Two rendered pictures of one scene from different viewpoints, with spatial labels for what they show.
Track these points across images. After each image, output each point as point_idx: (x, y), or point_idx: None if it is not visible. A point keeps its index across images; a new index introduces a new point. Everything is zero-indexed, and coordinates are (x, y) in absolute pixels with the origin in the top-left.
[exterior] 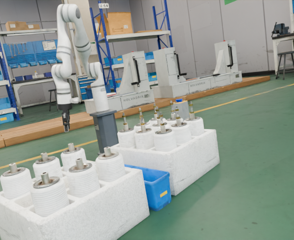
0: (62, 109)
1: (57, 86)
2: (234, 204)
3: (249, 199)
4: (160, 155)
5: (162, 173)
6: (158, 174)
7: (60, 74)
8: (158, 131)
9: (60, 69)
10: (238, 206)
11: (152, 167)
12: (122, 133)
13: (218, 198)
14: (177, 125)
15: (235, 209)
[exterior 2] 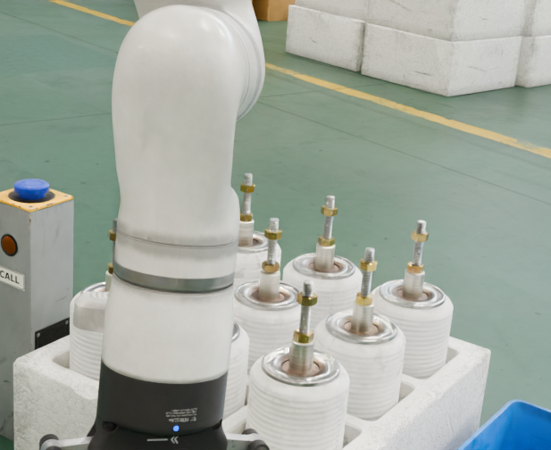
0: (223, 410)
1: (229, 221)
2: (515, 398)
3: (489, 378)
4: (476, 368)
5: (505, 417)
6: (496, 428)
7: (252, 100)
8: (404, 300)
9: (261, 62)
10: (524, 395)
11: (447, 433)
12: (343, 378)
13: (483, 412)
14: (328, 270)
15: (538, 401)
